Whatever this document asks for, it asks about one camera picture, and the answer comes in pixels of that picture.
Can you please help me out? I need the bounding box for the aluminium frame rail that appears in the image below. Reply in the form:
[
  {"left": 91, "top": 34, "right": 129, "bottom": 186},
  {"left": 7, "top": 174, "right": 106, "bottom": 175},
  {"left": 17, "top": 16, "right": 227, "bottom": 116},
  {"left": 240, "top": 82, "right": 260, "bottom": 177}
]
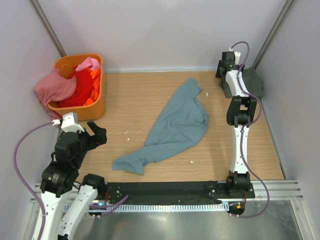
[{"left": 249, "top": 179, "right": 305, "bottom": 201}]

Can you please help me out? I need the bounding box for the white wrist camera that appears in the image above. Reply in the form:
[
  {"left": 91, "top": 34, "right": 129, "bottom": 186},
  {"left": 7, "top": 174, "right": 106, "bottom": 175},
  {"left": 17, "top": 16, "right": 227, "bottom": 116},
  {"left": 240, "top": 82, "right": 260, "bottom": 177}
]
[
  {"left": 229, "top": 48, "right": 241, "bottom": 65},
  {"left": 51, "top": 112, "right": 85, "bottom": 133}
]

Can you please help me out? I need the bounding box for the grey t shirt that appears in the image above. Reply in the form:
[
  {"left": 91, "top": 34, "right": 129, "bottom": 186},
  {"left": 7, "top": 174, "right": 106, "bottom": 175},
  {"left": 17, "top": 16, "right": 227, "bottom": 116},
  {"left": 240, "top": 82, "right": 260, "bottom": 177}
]
[{"left": 242, "top": 67, "right": 264, "bottom": 100}]

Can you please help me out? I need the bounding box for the orange plastic basket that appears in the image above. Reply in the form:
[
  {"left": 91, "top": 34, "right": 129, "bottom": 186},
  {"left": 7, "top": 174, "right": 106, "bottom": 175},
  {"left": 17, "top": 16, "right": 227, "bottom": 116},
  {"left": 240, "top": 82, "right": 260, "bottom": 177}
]
[{"left": 47, "top": 53, "right": 106, "bottom": 121}]

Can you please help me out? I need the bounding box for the light pink t shirt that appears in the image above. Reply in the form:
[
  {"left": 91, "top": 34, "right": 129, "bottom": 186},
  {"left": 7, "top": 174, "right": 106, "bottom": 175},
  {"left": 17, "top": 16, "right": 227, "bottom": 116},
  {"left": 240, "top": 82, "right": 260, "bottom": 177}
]
[{"left": 75, "top": 57, "right": 101, "bottom": 72}]

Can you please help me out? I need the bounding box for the light blue t shirt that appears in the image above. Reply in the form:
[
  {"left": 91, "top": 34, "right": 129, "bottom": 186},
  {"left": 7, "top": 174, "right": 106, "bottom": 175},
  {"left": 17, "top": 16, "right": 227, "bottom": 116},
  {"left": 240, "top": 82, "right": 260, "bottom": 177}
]
[{"left": 112, "top": 78, "right": 210, "bottom": 175}]

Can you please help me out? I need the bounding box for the red t shirt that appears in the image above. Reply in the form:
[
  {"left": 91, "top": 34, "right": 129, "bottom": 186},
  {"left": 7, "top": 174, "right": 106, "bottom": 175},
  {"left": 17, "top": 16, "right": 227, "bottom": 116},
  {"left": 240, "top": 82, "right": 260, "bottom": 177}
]
[{"left": 58, "top": 68, "right": 94, "bottom": 108}]

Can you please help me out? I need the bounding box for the orange t shirt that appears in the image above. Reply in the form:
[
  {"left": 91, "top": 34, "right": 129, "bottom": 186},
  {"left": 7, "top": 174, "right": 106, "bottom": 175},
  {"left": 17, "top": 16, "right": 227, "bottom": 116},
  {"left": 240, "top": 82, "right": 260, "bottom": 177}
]
[{"left": 83, "top": 69, "right": 101, "bottom": 106}]

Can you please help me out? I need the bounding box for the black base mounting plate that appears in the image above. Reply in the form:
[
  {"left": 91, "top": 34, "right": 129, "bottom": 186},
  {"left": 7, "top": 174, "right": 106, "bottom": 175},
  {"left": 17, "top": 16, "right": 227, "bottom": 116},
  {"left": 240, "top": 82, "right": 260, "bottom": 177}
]
[{"left": 98, "top": 181, "right": 255, "bottom": 206}]

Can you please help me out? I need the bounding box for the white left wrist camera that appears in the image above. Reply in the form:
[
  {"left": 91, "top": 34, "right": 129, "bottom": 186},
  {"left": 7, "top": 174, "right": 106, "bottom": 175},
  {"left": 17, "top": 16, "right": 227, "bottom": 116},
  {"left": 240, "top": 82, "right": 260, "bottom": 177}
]
[{"left": 51, "top": 112, "right": 85, "bottom": 133}]

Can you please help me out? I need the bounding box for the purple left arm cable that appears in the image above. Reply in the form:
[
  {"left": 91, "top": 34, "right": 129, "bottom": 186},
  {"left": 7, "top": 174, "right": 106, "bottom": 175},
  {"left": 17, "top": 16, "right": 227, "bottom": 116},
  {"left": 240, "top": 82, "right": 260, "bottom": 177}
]
[{"left": 12, "top": 121, "right": 129, "bottom": 236}]

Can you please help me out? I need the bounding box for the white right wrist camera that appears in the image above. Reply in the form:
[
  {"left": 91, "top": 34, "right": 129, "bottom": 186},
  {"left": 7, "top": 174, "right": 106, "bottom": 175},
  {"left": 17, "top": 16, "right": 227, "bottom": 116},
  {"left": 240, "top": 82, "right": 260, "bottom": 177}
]
[{"left": 229, "top": 48, "right": 241, "bottom": 65}]

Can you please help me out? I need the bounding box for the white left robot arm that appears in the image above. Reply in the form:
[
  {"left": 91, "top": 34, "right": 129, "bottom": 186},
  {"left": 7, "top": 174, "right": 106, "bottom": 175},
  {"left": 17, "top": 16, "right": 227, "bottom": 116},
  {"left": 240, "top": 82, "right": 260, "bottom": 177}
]
[{"left": 33, "top": 121, "right": 107, "bottom": 240}]

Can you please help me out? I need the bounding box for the slotted grey cable duct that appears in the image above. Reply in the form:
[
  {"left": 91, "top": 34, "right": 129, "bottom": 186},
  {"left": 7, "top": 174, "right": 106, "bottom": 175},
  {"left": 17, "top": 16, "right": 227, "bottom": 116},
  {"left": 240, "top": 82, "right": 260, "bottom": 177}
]
[{"left": 62, "top": 203, "right": 230, "bottom": 213}]

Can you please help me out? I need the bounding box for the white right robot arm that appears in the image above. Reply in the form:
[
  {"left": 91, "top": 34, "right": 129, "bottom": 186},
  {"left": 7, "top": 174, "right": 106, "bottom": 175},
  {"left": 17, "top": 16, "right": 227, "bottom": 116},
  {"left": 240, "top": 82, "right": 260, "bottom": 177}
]
[{"left": 215, "top": 49, "right": 257, "bottom": 199}]

